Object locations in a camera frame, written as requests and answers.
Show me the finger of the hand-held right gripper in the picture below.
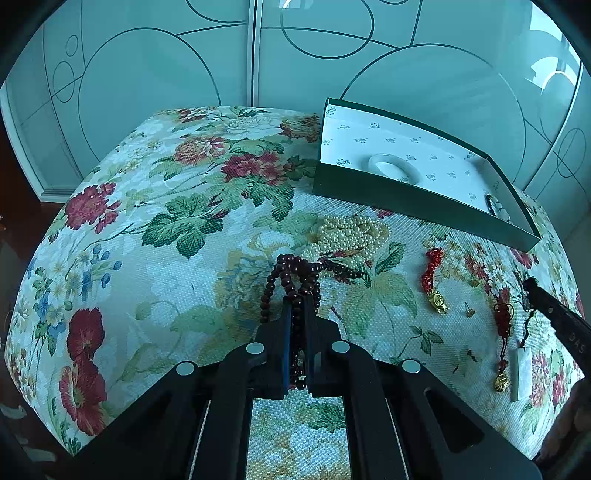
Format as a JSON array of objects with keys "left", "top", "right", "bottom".
[{"left": 522, "top": 277, "right": 591, "bottom": 376}]

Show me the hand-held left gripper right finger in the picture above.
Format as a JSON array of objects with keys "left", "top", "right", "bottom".
[{"left": 301, "top": 295, "right": 542, "bottom": 480}]

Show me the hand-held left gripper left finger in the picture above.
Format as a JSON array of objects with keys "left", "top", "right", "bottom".
[{"left": 69, "top": 301, "right": 293, "bottom": 480}]

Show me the long red cord gold charm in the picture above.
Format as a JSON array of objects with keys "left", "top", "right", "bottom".
[{"left": 492, "top": 295, "right": 514, "bottom": 393}]

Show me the white jade pendant black cord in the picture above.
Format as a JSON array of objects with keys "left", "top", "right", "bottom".
[{"left": 510, "top": 300, "right": 537, "bottom": 401}]

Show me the dark red bead necklace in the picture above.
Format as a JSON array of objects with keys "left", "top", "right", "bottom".
[{"left": 260, "top": 253, "right": 370, "bottom": 391}]

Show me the pale beaded bracelet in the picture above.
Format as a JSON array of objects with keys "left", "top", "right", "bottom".
[{"left": 484, "top": 194, "right": 515, "bottom": 223}]

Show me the cream pearl necklace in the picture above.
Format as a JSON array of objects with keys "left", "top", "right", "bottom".
[{"left": 302, "top": 215, "right": 391, "bottom": 278}]

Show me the short red cord gold charm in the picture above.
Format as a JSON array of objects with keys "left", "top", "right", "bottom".
[{"left": 421, "top": 248, "right": 450, "bottom": 315}]

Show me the green shallow cardboard box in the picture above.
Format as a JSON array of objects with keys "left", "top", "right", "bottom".
[{"left": 312, "top": 97, "right": 542, "bottom": 252}]

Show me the white jade bangle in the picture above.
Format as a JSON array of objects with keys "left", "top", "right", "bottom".
[{"left": 368, "top": 153, "right": 423, "bottom": 188}]

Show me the person's right hand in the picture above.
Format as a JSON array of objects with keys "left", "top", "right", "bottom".
[{"left": 536, "top": 376, "right": 591, "bottom": 463}]

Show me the floral tablecloth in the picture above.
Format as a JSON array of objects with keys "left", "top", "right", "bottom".
[{"left": 4, "top": 106, "right": 587, "bottom": 480}]

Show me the glass sliding door wardrobe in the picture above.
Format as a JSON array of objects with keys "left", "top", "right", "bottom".
[{"left": 0, "top": 0, "right": 591, "bottom": 208}]

